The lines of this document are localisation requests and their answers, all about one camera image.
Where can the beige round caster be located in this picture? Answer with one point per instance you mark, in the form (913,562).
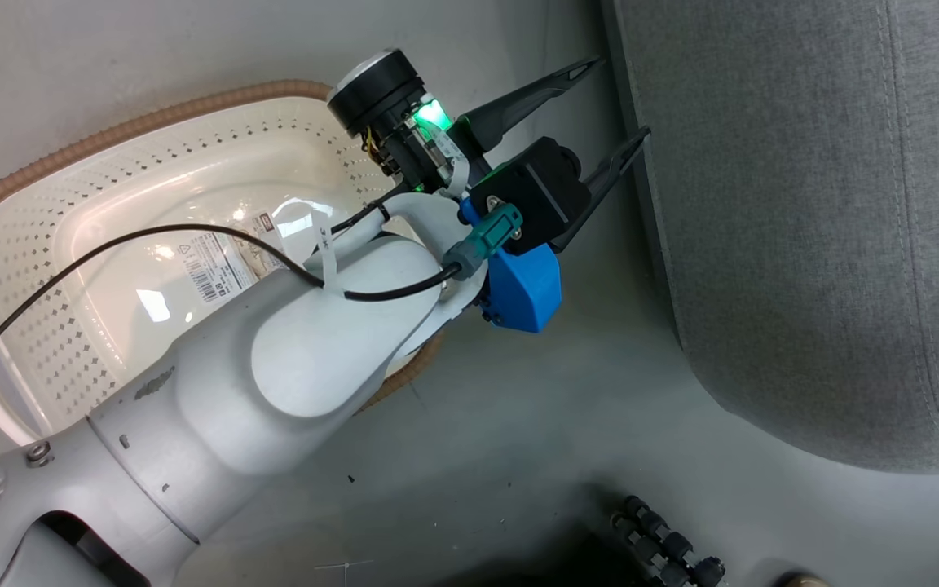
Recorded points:
(804,580)

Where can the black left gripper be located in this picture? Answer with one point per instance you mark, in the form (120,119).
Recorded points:
(404,122)

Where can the grey fabric sofa seat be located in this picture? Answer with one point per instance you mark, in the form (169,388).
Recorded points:
(812,204)

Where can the white zip tie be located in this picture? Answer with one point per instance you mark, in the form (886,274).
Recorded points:
(346,567)

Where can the white plastic laundry basket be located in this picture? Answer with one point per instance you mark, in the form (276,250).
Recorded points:
(111,179)

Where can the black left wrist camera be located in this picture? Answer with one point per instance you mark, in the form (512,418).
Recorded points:
(539,183)

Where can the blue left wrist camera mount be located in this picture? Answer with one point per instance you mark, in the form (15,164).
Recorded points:
(522,289)

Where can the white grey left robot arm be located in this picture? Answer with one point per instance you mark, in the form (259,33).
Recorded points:
(274,359)

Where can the white barcode sticker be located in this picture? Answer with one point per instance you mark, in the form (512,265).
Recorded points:
(221,261)

